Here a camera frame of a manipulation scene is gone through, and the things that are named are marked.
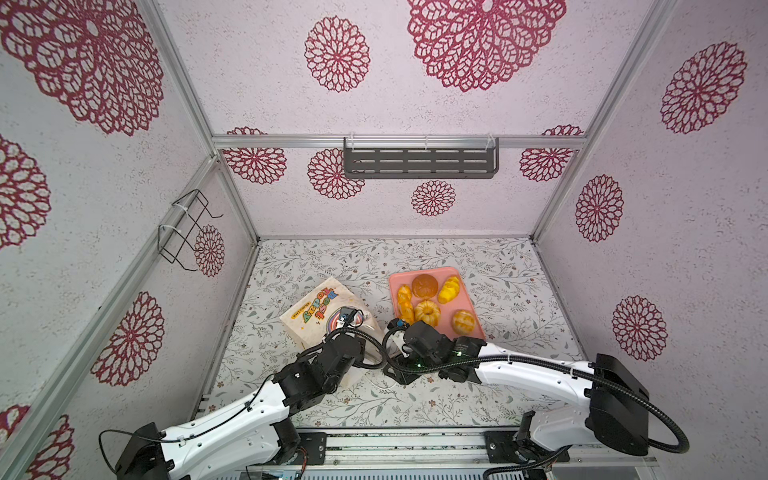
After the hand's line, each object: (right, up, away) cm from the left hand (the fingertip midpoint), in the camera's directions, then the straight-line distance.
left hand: (354, 335), depth 79 cm
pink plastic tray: (+26, +8, +24) cm, 36 cm away
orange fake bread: (+15, +5, +19) cm, 25 cm away
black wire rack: (-45, +24, -5) cm, 51 cm away
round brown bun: (+22, +11, +21) cm, 33 cm away
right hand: (+8, -7, -2) cm, 11 cm away
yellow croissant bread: (+30, +10, +22) cm, 39 cm away
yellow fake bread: (+32, +1, +14) cm, 35 cm away
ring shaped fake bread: (+22, +3, +17) cm, 28 cm away
